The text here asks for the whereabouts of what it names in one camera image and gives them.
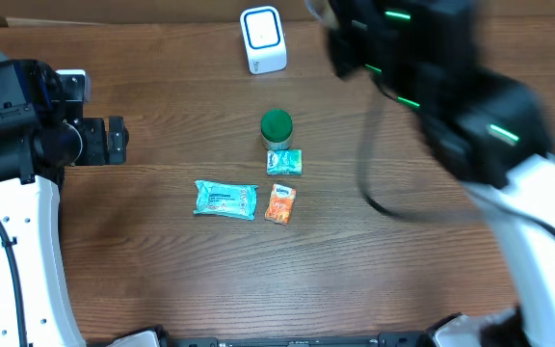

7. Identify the green lid plastic jar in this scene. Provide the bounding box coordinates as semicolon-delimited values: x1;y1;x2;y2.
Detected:
260;109;293;150

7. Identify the teal wet wipes pack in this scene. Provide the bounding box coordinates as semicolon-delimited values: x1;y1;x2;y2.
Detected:
193;180;258;221

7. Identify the teal tissue packet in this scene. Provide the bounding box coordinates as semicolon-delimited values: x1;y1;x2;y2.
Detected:
267;149;303;175

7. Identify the orange tissue packet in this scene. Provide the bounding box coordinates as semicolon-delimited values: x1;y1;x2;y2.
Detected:
264;184;297;225

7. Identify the beige snack pouch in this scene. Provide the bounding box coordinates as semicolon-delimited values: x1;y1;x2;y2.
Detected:
304;0;339;29

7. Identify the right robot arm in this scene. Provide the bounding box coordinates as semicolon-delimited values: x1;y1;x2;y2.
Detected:
307;0;555;346

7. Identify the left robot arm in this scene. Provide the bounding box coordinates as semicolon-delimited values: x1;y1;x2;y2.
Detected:
0;54;129;346

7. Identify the white barcode scanner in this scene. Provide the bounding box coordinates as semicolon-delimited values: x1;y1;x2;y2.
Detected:
240;6;287;75

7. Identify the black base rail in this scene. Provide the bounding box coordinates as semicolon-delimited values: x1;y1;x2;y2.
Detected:
170;331;436;347

